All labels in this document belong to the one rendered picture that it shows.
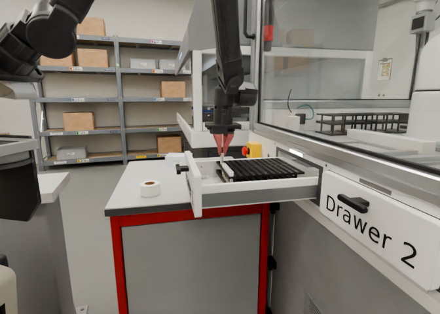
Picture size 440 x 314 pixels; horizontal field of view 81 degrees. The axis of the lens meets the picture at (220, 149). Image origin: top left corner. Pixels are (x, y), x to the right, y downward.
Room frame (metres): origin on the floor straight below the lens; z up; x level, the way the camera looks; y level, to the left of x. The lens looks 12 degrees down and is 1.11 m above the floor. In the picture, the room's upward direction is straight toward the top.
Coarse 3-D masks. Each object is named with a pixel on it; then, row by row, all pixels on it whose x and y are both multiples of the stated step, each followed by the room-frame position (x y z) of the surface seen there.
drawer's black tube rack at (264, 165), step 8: (232, 160) 0.83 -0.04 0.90; (240, 160) 0.84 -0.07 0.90; (248, 160) 0.83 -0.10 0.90; (256, 160) 0.83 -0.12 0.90; (264, 160) 0.84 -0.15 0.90; (272, 160) 0.83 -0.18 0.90; (280, 160) 0.84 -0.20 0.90; (232, 168) 0.74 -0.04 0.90; (240, 168) 0.74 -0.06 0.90; (248, 168) 0.74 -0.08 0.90; (256, 168) 0.74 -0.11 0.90; (264, 168) 0.75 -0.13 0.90; (272, 168) 0.74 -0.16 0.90; (280, 168) 0.74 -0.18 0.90; (288, 168) 0.75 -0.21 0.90; (296, 168) 0.74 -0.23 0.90; (240, 176) 0.66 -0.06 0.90; (248, 176) 0.67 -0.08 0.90; (256, 176) 0.67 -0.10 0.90; (264, 176) 0.68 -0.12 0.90; (272, 176) 0.76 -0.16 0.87; (280, 176) 0.76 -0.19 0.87; (288, 176) 0.75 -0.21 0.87; (296, 176) 0.71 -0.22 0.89
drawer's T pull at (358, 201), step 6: (342, 198) 0.49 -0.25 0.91; (348, 198) 0.48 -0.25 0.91; (354, 198) 0.48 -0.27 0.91; (360, 198) 0.48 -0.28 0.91; (348, 204) 0.47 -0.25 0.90; (354, 204) 0.46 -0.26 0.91; (360, 204) 0.45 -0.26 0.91; (366, 204) 0.46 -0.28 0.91; (360, 210) 0.44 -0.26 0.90; (366, 210) 0.44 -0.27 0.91
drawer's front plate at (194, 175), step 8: (192, 160) 0.72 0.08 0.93; (192, 168) 0.64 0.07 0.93; (192, 176) 0.61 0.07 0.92; (200, 176) 0.58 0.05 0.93; (192, 184) 0.61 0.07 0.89; (200, 184) 0.58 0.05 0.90; (192, 192) 0.61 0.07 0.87; (200, 192) 0.58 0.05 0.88; (200, 200) 0.58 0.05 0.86; (192, 208) 0.62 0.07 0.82; (200, 208) 0.58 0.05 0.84; (200, 216) 0.58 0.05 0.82
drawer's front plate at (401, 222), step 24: (336, 192) 0.56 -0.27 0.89; (360, 192) 0.49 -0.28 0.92; (336, 216) 0.56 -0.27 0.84; (360, 216) 0.48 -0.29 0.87; (384, 216) 0.43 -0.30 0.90; (408, 216) 0.39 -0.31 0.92; (360, 240) 0.48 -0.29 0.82; (408, 240) 0.38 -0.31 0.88; (432, 240) 0.35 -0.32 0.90; (432, 264) 0.34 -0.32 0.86; (432, 288) 0.34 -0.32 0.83
